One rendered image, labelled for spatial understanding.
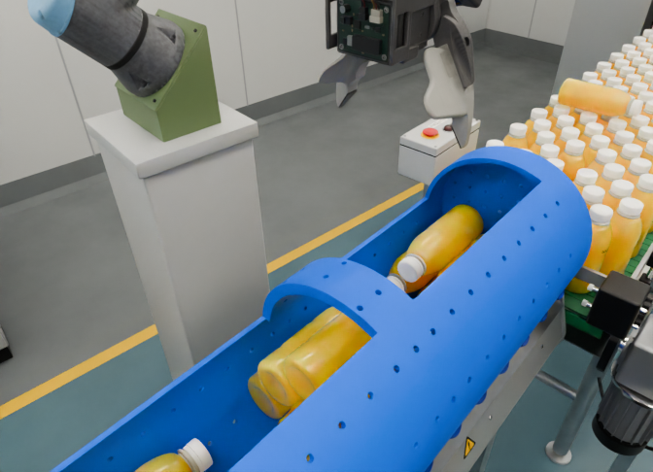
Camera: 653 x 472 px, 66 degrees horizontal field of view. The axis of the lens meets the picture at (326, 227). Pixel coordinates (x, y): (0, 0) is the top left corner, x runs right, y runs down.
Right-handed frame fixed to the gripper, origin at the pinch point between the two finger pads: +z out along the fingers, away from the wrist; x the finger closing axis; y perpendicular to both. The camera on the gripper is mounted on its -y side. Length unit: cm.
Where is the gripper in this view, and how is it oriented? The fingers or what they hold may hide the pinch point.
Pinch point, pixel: (400, 124)
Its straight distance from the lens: 52.4
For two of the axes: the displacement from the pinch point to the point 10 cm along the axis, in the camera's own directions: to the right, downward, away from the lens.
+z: 0.2, 8.0, 6.0
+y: -6.7, 4.6, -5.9
